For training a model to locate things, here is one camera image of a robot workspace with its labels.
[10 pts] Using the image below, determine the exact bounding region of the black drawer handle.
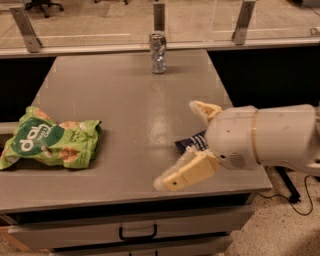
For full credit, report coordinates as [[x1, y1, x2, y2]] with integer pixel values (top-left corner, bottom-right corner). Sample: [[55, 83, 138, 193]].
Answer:
[[118, 224, 158, 241]]

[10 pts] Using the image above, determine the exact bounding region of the grey upper drawer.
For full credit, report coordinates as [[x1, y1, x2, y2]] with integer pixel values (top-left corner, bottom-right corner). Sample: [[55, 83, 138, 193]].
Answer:
[[9, 205, 254, 249]]

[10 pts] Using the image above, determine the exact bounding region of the middle metal bracket post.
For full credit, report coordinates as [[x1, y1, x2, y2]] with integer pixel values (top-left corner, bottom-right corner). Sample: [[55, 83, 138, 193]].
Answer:
[[153, 3, 165, 31]]

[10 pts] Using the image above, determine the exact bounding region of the right metal bracket post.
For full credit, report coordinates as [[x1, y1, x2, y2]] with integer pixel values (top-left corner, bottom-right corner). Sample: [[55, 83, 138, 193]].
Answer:
[[232, 0, 256, 45]]

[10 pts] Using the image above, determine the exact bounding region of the green rice chip bag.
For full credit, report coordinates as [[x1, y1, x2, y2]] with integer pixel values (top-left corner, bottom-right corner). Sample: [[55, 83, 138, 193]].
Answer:
[[0, 106, 101, 170]]

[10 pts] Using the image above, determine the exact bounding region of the dark blue snack packet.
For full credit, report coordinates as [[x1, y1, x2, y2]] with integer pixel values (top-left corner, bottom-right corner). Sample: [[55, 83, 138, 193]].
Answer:
[[175, 131, 208, 153]]

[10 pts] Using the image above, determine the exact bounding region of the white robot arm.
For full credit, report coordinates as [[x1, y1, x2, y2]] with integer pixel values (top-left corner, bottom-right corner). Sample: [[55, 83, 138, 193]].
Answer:
[[153, 101, 320, 191]]

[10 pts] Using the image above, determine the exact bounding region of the black metal stand leg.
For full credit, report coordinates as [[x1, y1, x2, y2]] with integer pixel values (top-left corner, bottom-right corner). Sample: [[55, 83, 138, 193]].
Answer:
[[275, 166, 300, 204]]

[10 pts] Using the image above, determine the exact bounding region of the left metal bracket post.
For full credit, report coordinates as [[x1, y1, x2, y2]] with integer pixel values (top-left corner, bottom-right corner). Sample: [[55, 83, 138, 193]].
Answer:
[[9, 6, 42, 53]]

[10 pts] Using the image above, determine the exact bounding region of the silver redbull can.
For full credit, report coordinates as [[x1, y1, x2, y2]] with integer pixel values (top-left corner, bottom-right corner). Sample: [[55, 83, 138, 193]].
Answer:
[[149, 31, 167, 74]]

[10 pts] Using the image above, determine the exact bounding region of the grey lower drawer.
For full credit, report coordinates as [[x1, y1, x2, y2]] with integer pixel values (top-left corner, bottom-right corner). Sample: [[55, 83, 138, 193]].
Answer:
[[50, 236, 232, 256]]

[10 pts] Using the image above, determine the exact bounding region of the metal bracket post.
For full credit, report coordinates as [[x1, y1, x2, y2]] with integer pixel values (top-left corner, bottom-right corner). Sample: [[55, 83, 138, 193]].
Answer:
[[232, 0, 256, 45], [9, 6, 42, 53], [153, 3, 165, 31]]

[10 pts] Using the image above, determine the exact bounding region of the black office chair base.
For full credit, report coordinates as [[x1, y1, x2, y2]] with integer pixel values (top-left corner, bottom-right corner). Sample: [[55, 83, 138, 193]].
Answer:
[[24, 0, 64, 18]]

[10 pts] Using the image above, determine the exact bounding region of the grey drawer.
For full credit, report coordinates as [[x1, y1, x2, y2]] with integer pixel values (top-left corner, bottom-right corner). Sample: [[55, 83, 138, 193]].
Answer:
[[50, 236, 232, 256], [9, 205, 254, 249]]

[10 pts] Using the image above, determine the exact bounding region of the black cable on floor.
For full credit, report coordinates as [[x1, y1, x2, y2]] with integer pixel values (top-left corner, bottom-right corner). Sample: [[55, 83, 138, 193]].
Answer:
[[258, 166, 320, 217]]

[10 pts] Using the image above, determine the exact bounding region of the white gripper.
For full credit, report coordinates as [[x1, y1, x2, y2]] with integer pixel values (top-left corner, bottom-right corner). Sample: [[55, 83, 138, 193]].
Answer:
[[153, 100, 258, 191]]

